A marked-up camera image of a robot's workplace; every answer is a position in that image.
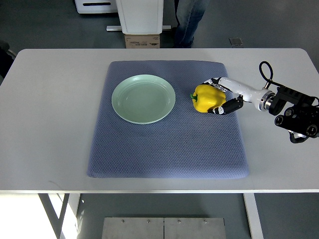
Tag white appliance with slot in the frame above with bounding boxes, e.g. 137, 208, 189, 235
74, 0, 118, 14

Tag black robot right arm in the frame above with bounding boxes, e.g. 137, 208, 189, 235
259, 61, 319, 143

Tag yellow bell pepper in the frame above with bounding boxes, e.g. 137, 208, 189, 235
190, 84, 226, 113

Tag light green plate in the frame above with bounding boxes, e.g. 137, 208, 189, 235
111, 74, 175, 124

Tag grey metal base plate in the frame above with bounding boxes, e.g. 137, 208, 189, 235
102, 217, 226, 239

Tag white cabinet on stand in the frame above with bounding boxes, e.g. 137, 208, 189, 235
106, 0, 171, 35

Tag white table leg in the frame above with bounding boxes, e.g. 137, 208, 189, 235
243, 193, 264, 239

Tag dark object at left edge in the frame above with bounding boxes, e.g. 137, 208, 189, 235
0, 40, 17, 78

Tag grey table frame strut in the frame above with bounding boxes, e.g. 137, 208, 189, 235
38, 193, 69, 239

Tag grey floor outlet plate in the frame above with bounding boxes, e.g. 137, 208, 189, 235
229, 37, 244, 48

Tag person legs in jeans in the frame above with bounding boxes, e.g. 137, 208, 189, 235
173, 0, 210, 48

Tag cardboard box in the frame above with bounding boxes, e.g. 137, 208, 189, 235
125, 34, 160, 49

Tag blue textured mat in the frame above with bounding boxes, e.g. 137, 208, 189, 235
87, 60, 249, 179

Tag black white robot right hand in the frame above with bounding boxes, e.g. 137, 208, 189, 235
203, 77, 275, 115

